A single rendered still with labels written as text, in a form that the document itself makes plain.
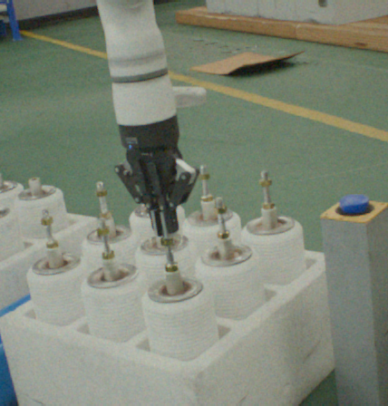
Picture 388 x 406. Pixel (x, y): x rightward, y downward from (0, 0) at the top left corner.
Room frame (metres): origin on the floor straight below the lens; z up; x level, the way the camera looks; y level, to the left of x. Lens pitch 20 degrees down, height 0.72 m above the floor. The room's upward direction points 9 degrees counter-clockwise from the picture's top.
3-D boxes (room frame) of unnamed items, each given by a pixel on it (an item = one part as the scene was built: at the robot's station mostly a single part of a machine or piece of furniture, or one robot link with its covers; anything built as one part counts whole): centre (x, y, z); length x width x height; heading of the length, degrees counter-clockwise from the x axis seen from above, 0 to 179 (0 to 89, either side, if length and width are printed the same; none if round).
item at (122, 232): (1.23, 0.15, 0.25); 0.08 x 0.08 x 0.01
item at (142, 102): (1.00, 0.04, 0.52); 0.11 x 0.09 x 0.06; 139
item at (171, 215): (0.98, 0.03, 0.36); 0.03 x 0.01 x 0.05; 49
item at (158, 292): (0.99, 0.05, 0.25); 0.08 x 0.08 x 0.01
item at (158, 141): (0.99, 0.05, 0.45); 0.08 x 0.08 x 0.09
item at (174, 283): (0.99, 0.05, 0.26); 0.02 x 0.02 x 0.03
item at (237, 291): (1.08, -0.03, 0.16); 0.10 x 0.10 x 0.18
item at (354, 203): (1.02, -0.21, 0.32); 0.04 x 0.04 x 0.02
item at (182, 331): (0.99, 0.05, 0.16); 0.10 x 0.10 x 0.18
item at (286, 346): (1.15, 0.06, 0.09); 0.39 x 0.39 x 0.18; 50
